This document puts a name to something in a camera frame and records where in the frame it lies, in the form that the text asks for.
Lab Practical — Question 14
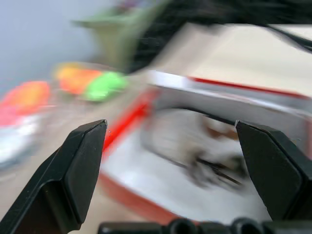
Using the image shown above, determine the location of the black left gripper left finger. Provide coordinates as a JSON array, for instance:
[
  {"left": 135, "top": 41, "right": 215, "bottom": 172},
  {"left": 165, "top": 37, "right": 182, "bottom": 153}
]
[{"left": 0, "top": 119, "right": 108, "bottom": 234}]

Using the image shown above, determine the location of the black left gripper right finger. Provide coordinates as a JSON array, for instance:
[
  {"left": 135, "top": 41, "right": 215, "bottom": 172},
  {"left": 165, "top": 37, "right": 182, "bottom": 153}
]
[{"left": 235, "top": 120, "right": 312, "bottom": 221}]

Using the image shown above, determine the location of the red and white shoebox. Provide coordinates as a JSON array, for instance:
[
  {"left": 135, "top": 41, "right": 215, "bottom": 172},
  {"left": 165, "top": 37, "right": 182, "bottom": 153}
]
[{"left": 98, "top": 70, "right": 312, "bottom": 226}]

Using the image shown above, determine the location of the pink and orange packet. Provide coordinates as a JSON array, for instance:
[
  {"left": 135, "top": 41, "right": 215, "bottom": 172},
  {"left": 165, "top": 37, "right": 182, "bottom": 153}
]
[{"left": 0, "top": 81, "right": 51, "bottom": 169}]

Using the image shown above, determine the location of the orange and green packet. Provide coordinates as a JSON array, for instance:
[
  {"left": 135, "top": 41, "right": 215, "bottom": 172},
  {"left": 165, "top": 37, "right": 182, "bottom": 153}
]
[{"left": 55, "top": 62, "right": 129, "bottom": 102}]

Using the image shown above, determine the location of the black cable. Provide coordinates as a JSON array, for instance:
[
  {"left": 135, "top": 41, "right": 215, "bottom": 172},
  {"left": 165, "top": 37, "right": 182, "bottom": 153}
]
[{"left": 264, "top": 23, "right": 312, "bottom": 54}]

